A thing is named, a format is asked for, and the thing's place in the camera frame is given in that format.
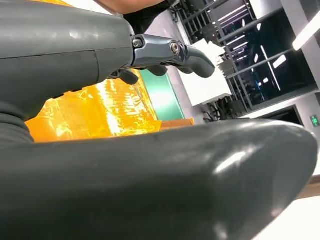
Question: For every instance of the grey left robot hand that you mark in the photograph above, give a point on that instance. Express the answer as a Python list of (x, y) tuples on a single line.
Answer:
[(62, 49)]

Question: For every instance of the yellow plastic wrapped package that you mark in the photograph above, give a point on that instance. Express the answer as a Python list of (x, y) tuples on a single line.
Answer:
[(87, 116)]

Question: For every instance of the green table mat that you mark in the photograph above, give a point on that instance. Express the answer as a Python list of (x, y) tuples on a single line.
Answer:
[(162, 99)]

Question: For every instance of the white office table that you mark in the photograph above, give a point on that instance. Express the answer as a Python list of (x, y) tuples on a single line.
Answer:
[(200, 89)]

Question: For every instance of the black framed glass partition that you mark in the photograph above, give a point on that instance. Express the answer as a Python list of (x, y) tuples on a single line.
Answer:
[(287, 82)]

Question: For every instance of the white ceiling light bar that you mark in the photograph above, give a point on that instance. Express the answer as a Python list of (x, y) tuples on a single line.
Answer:
[(306, 31)]

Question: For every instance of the green exit sign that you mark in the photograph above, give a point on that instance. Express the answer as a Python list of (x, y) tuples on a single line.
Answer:
[(315, 121)]

